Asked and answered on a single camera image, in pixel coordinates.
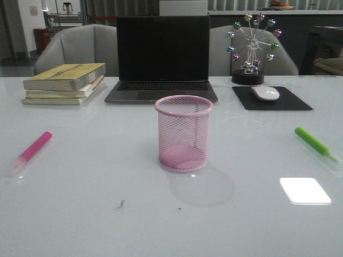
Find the pink highlighter pen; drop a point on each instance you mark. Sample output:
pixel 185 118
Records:
pixel 27 155

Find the green highlighter pen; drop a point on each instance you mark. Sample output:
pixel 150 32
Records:
pixel 318 146

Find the pink mesh pen holder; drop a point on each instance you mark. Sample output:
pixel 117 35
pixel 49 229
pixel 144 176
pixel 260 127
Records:
pixel 183 131

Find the dark grey open laptop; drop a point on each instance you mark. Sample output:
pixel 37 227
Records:
pixel 159 56

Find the middle cream book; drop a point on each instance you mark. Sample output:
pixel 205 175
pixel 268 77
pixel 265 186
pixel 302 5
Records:
pixel 84 92

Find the cream book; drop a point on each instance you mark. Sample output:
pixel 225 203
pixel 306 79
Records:
pixel 55 101
pixel 84 92

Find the right grey armchair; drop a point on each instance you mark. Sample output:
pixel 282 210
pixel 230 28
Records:
pixel 227 52

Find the grey armchair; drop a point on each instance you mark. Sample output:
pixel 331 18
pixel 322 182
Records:
pixel 84 44
pixel 227 52

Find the white computer mouse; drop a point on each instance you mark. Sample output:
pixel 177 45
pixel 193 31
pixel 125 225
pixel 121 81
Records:
pixel 265 93

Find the top yellow book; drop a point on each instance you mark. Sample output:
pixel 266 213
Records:
pixel 66 77

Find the left grey armchair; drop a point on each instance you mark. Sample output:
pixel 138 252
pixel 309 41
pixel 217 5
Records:
pixel 84 44

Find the ferris wheel desk ornament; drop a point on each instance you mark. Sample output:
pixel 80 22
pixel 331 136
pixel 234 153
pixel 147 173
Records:
pixel 249 74

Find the black mouse pad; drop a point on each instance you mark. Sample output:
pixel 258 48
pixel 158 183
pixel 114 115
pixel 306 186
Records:
pixel 286 101

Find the white box behind laptop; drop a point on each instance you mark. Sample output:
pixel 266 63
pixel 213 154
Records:
pixel 183 8

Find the bottom cream book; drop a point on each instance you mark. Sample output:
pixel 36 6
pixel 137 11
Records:
pixel 55 101

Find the red trash bin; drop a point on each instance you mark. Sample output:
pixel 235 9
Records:
pixel 42 39

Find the fruit bowl on counter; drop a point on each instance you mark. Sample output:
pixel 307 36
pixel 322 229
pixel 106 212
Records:
pixel 280 6

